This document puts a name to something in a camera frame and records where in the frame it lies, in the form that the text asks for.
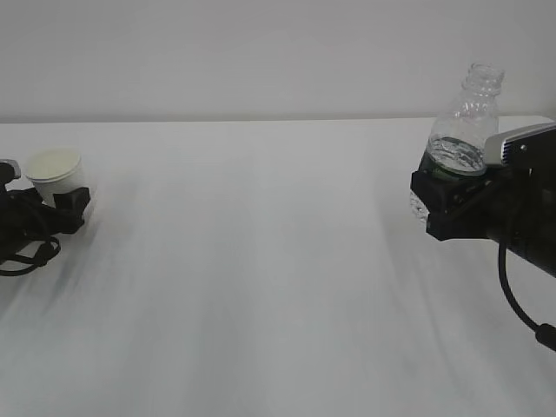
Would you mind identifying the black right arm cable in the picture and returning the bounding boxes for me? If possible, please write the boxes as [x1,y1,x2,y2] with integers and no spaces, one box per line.
[497,238,556,353]

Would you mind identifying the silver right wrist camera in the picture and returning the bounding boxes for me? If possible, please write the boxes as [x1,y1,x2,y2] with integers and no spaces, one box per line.
[483,122,555,169]

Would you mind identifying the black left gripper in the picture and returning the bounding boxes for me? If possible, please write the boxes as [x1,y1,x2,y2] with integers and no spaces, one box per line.
[1,187,90,261]

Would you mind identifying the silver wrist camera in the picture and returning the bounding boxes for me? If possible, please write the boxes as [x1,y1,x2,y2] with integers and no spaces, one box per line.
[0,159,21,183]
[483,122,555,169]

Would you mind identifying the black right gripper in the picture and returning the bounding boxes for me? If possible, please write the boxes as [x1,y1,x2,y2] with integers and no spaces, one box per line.
[409,125,556,279]

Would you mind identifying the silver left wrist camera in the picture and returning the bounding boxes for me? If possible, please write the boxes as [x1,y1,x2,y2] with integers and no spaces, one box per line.
[0,159,21,183]

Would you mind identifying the clear green-label water bottle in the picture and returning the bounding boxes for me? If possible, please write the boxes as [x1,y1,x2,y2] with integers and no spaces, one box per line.
[408,62,506,223]

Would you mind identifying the white paper cup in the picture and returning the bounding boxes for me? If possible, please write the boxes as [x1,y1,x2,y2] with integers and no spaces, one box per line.
[32,166,96,220]
[24,149,82,182]

